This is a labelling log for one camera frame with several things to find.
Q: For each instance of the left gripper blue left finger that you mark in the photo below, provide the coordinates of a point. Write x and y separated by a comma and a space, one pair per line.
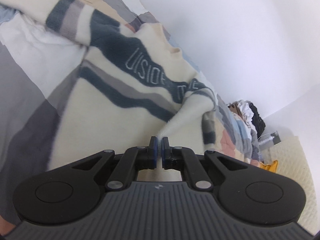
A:
131, 162

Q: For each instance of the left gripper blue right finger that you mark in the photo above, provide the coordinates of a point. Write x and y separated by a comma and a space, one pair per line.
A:
185, 161

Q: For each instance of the cream sweater with blue stripes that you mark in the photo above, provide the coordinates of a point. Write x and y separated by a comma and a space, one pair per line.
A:
120, 92

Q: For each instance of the pile of clothes on nightstand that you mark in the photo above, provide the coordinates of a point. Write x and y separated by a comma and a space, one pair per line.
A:
249, 113

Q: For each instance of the person's left hand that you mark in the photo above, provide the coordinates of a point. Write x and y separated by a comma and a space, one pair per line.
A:
5, 226

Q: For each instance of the cream quilted headboard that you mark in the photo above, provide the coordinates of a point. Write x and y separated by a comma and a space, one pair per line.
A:
292, 163

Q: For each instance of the patchwork checkered bed quilt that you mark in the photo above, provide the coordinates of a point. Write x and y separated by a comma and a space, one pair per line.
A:
32, 79

